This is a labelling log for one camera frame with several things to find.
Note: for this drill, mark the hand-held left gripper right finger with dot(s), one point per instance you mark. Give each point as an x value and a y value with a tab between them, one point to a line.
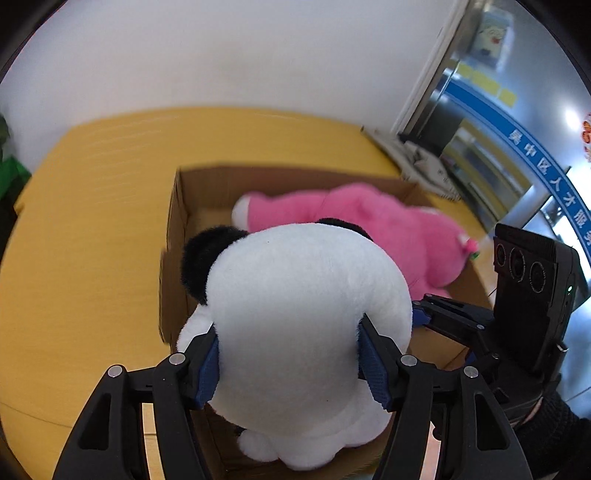
374	364

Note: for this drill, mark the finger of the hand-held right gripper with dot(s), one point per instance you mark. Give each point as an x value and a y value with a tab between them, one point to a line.
489	367
452	321

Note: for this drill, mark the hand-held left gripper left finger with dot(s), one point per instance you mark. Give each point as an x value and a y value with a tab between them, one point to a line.
205	364

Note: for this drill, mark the white plush toy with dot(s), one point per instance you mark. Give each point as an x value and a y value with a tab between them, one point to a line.
300	300

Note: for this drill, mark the brown cardboard box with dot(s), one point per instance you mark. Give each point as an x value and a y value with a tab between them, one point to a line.
203	184

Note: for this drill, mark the person's right forearm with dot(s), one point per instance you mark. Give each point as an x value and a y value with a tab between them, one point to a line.
558	438

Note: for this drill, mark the yellow wooden desktop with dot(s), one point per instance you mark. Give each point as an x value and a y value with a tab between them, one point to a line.
92	254

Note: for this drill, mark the magenta plush bear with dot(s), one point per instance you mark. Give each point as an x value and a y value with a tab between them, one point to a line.
392	230

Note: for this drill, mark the grey printed cloth bag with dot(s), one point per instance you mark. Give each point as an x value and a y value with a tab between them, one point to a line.
436	177

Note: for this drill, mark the blue banner strip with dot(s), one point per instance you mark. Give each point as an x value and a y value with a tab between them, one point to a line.
521	147

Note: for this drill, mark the red festive window sticker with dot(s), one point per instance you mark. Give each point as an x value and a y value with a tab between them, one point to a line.
586	138

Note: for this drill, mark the beige cloth bag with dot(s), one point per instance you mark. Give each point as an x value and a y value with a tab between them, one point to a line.
388	147

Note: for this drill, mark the yellow sticky note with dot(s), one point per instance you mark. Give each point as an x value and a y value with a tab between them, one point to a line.
507	96
466	73
487	83

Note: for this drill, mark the green tablecloth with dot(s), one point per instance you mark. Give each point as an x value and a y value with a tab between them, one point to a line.
14	180

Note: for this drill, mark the cartoon poster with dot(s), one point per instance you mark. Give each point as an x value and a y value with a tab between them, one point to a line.
489	34

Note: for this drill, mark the large potted green plant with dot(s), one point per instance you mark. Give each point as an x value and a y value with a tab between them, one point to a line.
2	134

